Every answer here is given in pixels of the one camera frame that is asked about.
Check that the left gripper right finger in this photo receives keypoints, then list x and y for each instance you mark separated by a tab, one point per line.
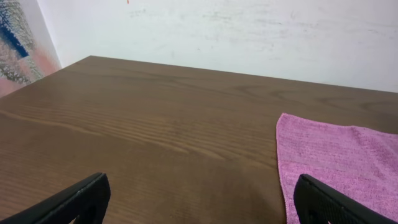
318	203

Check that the pink purple microfiber cloth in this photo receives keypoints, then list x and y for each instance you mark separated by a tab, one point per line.
356	161

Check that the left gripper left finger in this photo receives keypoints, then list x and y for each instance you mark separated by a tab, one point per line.
84	202

